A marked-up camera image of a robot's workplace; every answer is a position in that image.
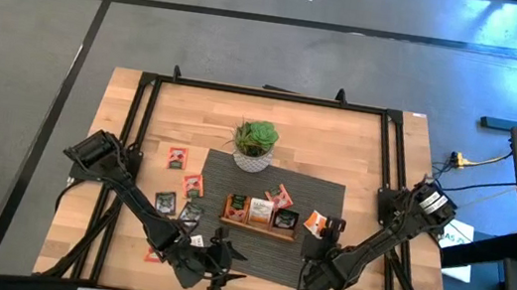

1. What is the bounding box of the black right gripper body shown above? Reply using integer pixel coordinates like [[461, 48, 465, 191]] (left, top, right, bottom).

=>
[[295, 214, 372, 290]]

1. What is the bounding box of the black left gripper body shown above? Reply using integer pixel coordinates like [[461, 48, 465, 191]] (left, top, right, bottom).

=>
[[164, 221, 231, 290]]

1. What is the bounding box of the wooden tea organizer tray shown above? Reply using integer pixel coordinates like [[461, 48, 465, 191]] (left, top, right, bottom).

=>
[[216, 191, 304, 244]]

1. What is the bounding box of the grey woven placemat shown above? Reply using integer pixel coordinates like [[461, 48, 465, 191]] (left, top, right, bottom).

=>
[[174, 144, 351, 290]]

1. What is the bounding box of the potted green succulent plant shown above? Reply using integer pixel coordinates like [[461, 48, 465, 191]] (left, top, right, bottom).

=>
[[224, 115, 284, 178]]

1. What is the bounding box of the white paper sign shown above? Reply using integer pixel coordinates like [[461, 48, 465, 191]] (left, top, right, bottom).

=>
[[433, 215, 480, 284]]

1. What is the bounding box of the black desk leg bar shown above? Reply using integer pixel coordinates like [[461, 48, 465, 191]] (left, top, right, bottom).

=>
[[439, 221, 517, 278]]

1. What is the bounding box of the yellow power plug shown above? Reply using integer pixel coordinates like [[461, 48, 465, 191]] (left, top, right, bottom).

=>
[[450, 150, 469, 169]]

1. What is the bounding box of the blue-grey metal bar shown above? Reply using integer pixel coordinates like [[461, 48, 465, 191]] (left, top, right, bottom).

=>
[[479, 114, 517, 133]]

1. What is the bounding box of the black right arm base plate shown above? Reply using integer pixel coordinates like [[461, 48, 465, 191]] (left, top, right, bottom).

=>
[[374, 185, 451, 236]]

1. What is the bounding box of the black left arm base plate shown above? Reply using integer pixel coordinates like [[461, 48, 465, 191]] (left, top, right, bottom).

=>
[[61, 138, 144, 189]]

